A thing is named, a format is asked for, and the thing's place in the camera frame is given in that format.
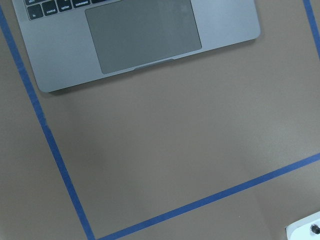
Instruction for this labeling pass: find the grey laptop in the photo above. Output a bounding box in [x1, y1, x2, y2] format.
[13, 0, 261, 93]

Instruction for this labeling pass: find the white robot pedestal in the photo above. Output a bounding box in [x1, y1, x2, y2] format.
[285, 211, 320, 240]

